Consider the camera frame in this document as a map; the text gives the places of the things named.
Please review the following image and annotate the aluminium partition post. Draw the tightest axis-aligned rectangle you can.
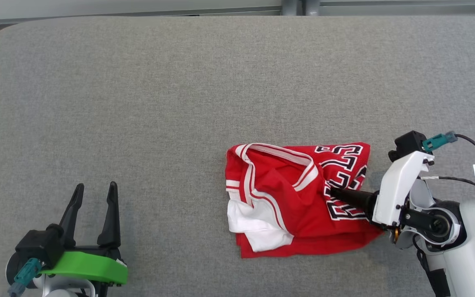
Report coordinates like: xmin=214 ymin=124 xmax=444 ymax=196
xmin=281 ymin=0 xmax=321 ymax=17

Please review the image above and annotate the thin black right gripper cable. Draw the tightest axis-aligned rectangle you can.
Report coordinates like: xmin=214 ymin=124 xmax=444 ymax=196
xmin=419 ymin=176 xmax=475 ymax=211

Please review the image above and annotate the black right camera cable teal plug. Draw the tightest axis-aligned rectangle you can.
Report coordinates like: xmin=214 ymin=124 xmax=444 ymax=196
xmin=422 ymin=131 xmax=475 ymax=167

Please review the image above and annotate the red basketball jersey white trim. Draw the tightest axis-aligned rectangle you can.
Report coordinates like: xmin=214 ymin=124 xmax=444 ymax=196
xmin=225 ymin=142 xmax=385 ymax=259

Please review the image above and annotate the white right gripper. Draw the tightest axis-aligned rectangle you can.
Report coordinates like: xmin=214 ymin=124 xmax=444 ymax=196
xmin=329 ymin=150 xmax=435 ymax=227

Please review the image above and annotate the grey partition base rail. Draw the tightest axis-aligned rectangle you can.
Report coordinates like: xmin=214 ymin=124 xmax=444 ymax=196
xmin=0 ymin=0 xmax=475 ymax=26

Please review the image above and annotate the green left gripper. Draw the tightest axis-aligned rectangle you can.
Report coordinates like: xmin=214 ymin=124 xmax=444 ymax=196
xmin=41 ymin=181 xmax=129 ymax=286

